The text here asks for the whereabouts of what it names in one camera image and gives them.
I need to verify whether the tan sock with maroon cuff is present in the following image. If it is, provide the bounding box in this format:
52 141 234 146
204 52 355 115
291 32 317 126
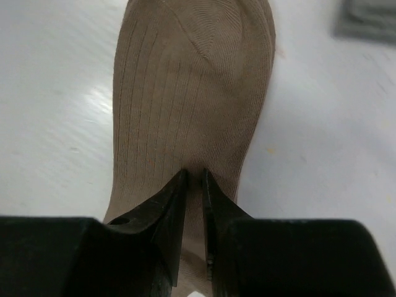
105 1 276 296

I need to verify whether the grey sock with black stripes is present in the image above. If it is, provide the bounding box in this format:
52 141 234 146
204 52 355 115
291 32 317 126
334 0 395 45

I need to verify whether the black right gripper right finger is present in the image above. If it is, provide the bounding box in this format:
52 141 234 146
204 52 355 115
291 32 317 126
201 168 251 281

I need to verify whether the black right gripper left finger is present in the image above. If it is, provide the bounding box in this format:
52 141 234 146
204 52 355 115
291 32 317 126
107 170 188 288

